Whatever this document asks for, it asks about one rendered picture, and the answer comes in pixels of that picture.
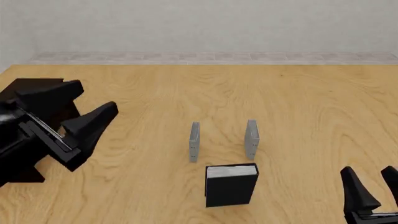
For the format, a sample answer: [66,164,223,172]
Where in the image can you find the dark wooden cabinet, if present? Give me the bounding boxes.
[0,78,82,187]

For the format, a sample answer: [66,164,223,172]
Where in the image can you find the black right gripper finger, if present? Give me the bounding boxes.
[340,166,382,213]
[381,165,398,208]

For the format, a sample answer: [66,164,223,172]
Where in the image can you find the thick grey book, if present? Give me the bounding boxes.
[244,118,261,161]

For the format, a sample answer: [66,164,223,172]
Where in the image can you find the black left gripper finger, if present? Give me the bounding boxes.
[60,101,119,172]
[15,79,85,118]

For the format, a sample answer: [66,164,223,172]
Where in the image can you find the thin grey book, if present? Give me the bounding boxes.
[188,121,201,164]

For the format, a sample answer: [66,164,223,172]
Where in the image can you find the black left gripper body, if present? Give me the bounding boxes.
[6,100,83,162]

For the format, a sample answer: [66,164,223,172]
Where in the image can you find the black book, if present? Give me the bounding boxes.
[204,162,260,208]

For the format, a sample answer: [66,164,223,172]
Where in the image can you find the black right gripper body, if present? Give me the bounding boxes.
[343,210,398,224]

